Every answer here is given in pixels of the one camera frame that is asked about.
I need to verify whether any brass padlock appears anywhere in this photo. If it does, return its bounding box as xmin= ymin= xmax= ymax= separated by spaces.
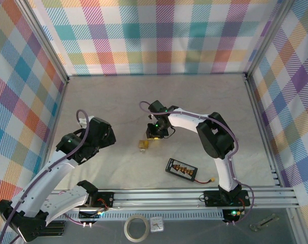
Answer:
xmin=137 ymin=139 xmax=150 ymax=154

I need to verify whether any black charging board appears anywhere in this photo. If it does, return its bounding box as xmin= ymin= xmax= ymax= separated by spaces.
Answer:
xmin=165 ymin=158 xmax=198 ymax=182

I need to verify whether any black connector board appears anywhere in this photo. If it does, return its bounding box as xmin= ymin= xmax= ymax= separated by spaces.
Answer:
xmin=78 ymin=207 xmax=105 ymax=221
xmin=221 ymin=208 xmax=246 ymax=224

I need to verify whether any small white clock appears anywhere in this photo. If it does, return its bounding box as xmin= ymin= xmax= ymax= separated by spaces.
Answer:
xmin=150 ymin=217 xmax=165 ymax=233

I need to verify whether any clear tape roll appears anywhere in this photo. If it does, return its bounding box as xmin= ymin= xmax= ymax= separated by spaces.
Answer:
xmin=124 ymin=214 xmax=150 ymax=241

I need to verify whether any black ribbed block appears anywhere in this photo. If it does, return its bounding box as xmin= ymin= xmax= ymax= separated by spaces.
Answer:
xmin=43 ymin=220 xmax=67 ymax=237

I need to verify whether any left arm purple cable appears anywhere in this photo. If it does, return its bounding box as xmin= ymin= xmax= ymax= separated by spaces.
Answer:
xmin=0 ymin=109 xmax=93 ymax=244

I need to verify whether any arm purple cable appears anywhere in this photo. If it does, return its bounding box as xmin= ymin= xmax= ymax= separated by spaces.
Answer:
xmin=0 ymin=109 xmax=93 ymax=244
xmin=139 ymin=101 xmax=255 ymax=226

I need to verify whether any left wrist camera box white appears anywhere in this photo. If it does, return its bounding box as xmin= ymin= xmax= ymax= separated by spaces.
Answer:
xmin=78 ymin=116 xmax=96 ymax=129

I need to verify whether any aluminium side rail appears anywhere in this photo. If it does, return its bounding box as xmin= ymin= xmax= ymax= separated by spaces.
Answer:
xmin=36 ymin=76 xmax=71 ymax=191
xmin=244 ymin=73 xmax=282 ymax=188

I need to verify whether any aluminium mounting rail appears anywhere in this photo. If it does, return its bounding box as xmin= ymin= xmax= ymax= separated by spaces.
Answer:
xmin=20 ymin=187 xmax=301 ymax=211

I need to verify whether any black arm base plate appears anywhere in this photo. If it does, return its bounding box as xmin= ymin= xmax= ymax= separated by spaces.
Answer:
xmin=203 ymin=190 xmax=251 ymax=208
xmin=89 ymin=192 xmax=115 ymax=209

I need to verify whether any red wire yellow connector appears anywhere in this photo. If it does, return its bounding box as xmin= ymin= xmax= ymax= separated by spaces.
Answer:
xmin=194 ymin=177 xmax=217 ymax=184

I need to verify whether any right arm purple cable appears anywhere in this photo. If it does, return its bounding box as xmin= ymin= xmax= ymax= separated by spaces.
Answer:
xmin=139 ymin=101 xmax=255 ymax=226

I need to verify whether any grey slotted cable duct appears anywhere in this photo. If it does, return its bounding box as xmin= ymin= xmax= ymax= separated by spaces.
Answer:
xmin=64 ymin=212 xmax=225 ymax=222

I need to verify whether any aluminium frame post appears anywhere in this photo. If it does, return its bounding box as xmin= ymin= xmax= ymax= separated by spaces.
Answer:
xmin=16 ymin=0 xmax=70 ymax=84
xmin=242 ymin=0 xmax=297 ymax=79
xmin=286 ymin=208 xmax=304 ymax=244

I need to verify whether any metal bracket plate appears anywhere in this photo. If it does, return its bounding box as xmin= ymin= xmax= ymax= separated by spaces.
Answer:
xmin=249 ymin=215 xmax=281 ymax=231

